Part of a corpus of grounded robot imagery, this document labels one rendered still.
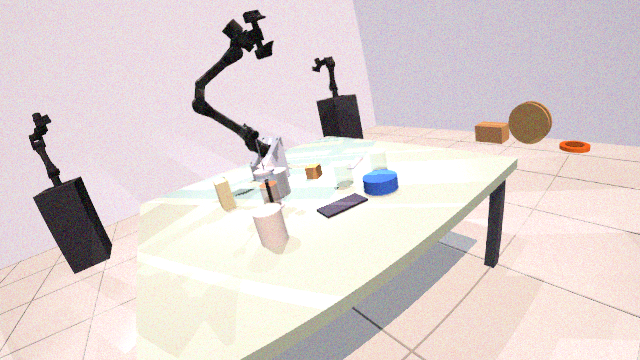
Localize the small orange cube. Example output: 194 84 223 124
305 164 323 179

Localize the blue cylinder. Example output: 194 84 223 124
363 169 399 196

